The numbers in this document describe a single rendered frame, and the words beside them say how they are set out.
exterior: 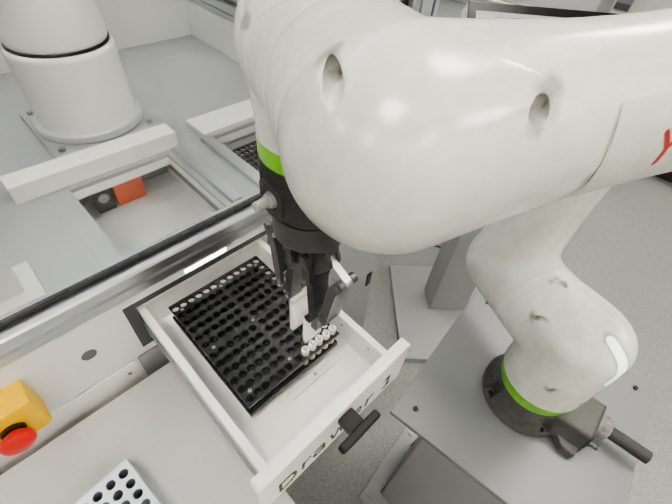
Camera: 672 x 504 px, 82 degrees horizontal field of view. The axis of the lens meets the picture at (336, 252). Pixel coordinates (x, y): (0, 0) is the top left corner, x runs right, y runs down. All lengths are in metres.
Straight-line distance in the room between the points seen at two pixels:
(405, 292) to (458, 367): 1.06
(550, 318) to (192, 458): 0.58
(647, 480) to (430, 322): 0.90
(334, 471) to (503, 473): 0.83
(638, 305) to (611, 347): 1.79
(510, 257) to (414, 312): 1.15
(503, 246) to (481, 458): 0.35
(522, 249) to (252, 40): 0.50
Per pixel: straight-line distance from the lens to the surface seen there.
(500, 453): 0.77
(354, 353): 0.70
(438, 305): 1.78
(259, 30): 0.25
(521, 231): 0.64
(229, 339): 0.64
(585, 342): 0.61
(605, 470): 0.84
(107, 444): 0.78
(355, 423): 0.57
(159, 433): 0.76
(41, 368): 0.71
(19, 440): 0.69
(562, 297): 0.63
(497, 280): 0.66
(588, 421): 0.78
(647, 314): 2.40
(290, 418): 0.65
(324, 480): 1.48
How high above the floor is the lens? 1.45
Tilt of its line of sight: 47 degrees down
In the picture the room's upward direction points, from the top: 6 degrees clockwise
